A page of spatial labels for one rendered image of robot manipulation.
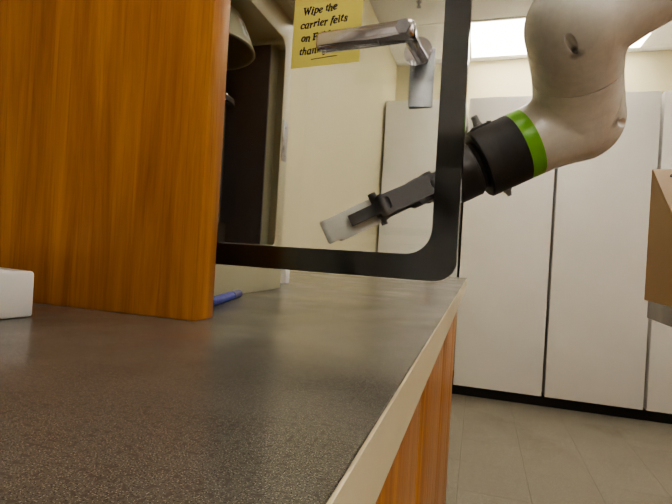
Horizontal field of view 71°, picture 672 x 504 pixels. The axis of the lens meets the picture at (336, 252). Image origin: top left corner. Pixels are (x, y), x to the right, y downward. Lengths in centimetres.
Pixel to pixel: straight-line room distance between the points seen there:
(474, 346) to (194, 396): 342
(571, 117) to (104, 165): 53
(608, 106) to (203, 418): 57
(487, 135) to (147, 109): 40
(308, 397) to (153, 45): 39
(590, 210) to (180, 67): 335
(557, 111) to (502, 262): 296
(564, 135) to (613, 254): 304
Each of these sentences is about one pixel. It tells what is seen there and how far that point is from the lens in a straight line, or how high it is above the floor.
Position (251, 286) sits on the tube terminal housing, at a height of 95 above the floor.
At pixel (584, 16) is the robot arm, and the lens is 59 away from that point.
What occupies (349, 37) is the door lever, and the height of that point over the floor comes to 120.
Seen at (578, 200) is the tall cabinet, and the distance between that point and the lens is 365.
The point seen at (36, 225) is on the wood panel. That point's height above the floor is 102.
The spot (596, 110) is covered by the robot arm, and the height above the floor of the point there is 119.
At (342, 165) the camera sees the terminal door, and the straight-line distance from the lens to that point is 47.
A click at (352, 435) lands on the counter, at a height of 94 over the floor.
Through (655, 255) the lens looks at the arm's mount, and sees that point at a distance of 126.
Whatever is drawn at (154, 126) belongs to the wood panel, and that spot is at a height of 112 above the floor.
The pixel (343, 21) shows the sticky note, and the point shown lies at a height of 124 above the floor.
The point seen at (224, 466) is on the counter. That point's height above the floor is 94.
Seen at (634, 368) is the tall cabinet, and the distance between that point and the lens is 377.
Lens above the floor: 101
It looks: level
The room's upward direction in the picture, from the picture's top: 3 degrees clockwise
